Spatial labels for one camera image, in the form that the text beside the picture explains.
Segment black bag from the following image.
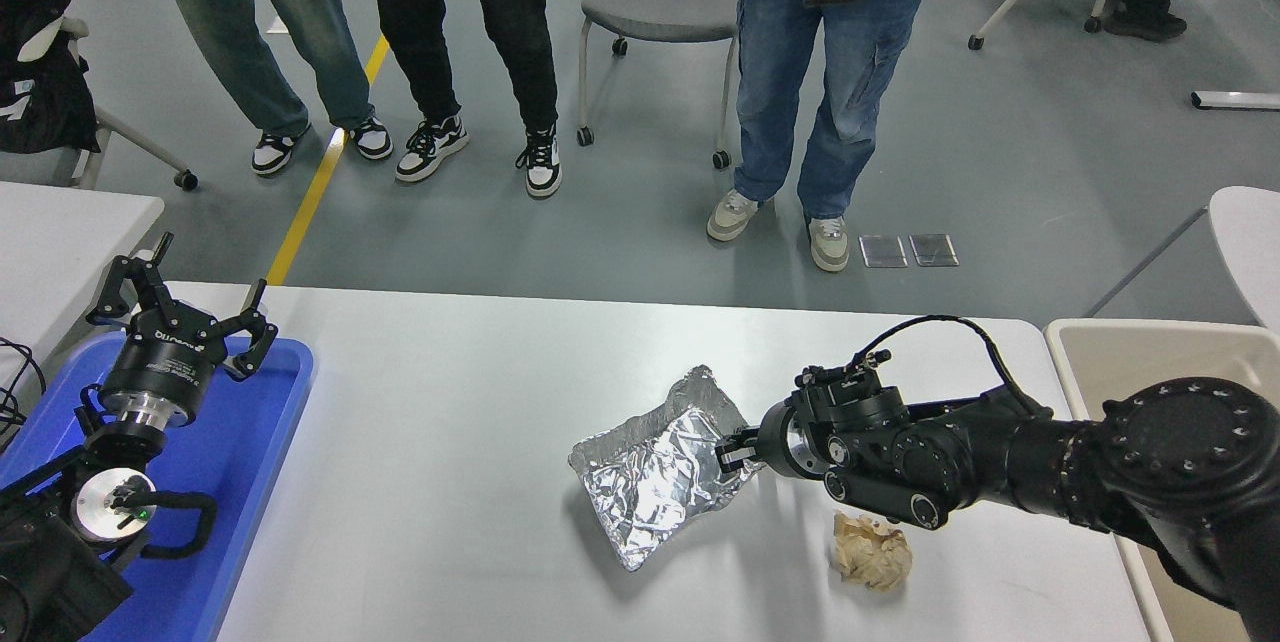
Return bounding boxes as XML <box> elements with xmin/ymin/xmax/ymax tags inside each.
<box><xmin>0</xmin><ymin>0</ymin><xmax>101</xmax><ymax>155</ymax></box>

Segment white floor bar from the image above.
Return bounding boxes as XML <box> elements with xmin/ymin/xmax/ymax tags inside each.
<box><xmin>1190</xmin><ymin>90</ymin><xmax>1280</xmax><ymax>112</ymax></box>

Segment large pale bin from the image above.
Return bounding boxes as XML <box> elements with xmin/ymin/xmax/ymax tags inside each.
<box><xmin>1043</xmin><ymin>318</ymin><xmax>1280</xmax><ymax>642</ymax></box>

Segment white round table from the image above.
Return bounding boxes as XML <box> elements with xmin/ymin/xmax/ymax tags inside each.
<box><xmin>1208</xmin><ymin>186</ymin><xmax>1280</xmax><ymax>331</ymax></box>

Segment blue plastic tray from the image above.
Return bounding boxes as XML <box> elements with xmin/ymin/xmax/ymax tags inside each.
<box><xmin>0</xmin><ymin>334</ymin><xmax>316</xmax><ymax>642</ymax></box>

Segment white side table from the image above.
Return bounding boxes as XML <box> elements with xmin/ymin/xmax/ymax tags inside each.
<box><xmin>0</xmin><ymin>181</ymin><xmax>166</xmax><ymax>393</ymax></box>

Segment metal floor plate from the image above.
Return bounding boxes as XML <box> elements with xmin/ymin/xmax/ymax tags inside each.
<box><xmin>909</xmin><ymin>233</ymin><xmax>960</xmax><ymax>268</ymax></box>
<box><xmin>860</xmin><ymin>235</ymin><xmax>909</xmax><ymax>269</ymax></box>

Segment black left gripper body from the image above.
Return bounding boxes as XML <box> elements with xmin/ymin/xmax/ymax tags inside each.
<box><xmin>100</xmin><ymin>312</ymin><xmax>223</xmax><ymax>407</ymax></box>

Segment grey chair with castors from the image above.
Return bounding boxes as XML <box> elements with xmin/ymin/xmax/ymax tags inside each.
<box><xmin>577</xmin><ymin>0</ymin><xmax>746</xmax><ymax>171</ymax></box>

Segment foil tray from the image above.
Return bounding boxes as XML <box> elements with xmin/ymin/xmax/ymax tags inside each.
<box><xmin>568</xmin><ymin>364</ymin><xmax>770</xmax><ymax>573</ymax></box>

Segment black cable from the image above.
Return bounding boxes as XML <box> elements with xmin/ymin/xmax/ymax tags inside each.
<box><xmin>0</xmin><ymin>337</ymin><xmax>48</xmax><ymax>448</ymax></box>

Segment tan paper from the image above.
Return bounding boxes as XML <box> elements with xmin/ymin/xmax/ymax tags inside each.
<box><xmin>832</xmin><ymin>510</ymin><xmax>914</xmax><ymax>592</ymax></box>

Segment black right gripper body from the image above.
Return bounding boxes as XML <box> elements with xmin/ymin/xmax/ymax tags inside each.
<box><xmin>756</xmin><ymin>402</ymin><xmax>801</xmax><ymax>479</ymax></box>

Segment white chair with castors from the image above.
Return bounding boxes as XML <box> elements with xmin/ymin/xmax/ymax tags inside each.
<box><xmin>18</xmin><ymin>17</ymin><xmax>199</xmax><ymax>193</ymax></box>

